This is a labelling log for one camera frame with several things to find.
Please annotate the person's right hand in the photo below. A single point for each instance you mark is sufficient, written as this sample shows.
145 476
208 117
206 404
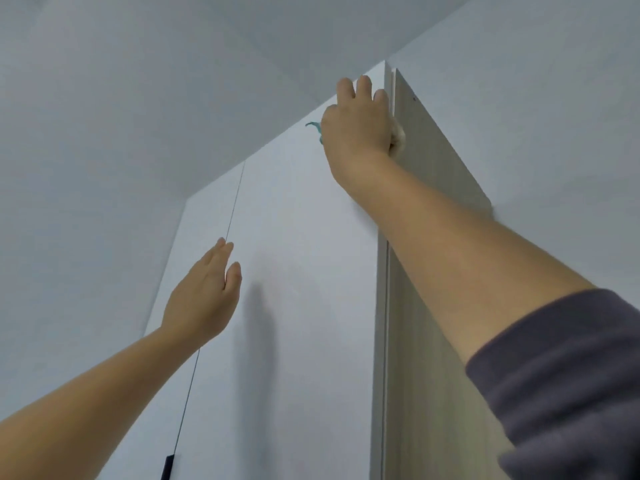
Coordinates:
357 129

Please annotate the person's left hand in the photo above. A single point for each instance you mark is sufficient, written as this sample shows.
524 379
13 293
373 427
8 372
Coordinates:
205 299

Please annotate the beige cloth with teal edge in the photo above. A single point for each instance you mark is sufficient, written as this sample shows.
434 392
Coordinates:
398 137

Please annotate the person's right forearm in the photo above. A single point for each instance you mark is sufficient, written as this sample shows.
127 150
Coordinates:
470 259

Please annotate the person's left forearm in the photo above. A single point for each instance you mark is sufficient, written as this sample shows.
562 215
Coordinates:
90 404

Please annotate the dark grey sweater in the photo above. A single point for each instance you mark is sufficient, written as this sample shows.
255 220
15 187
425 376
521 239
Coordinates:
570 389

